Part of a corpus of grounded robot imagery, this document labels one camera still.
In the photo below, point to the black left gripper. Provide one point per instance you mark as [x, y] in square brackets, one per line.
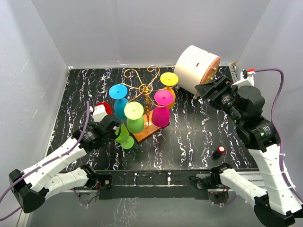
[112, 136]

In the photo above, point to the green plastic wine glass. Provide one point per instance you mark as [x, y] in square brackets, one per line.
[126, 140]
[134, 113]

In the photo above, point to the red plastic wine glass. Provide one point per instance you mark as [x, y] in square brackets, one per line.
[106, 106]

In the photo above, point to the gold wire wine glass rack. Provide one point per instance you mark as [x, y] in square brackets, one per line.
[146, 92]

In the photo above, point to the magenta plastic wine glass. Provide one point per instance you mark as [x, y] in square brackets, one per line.
[161, 113]

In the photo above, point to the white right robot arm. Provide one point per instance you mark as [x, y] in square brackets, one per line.
[276, 205]

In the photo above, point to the orange plastic wine glass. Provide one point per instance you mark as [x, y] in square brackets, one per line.
[169, 80]

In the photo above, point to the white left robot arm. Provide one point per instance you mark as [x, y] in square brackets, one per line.
[34, 185]

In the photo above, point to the red push button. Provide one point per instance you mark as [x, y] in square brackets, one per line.
[217, 153]

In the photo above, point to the blue plastic wine glass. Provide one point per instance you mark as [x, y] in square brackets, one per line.
[118, 93]

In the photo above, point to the white cylindrical container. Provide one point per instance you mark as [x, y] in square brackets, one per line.
[196, 66]

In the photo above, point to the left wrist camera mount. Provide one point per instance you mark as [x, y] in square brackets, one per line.
[98, 112]

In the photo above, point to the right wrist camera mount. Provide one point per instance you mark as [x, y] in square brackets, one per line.
[246, 78]

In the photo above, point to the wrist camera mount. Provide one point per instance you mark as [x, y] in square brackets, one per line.
[98, 112]
[246, 78]

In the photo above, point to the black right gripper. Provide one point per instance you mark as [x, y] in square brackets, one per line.
[213, 92]

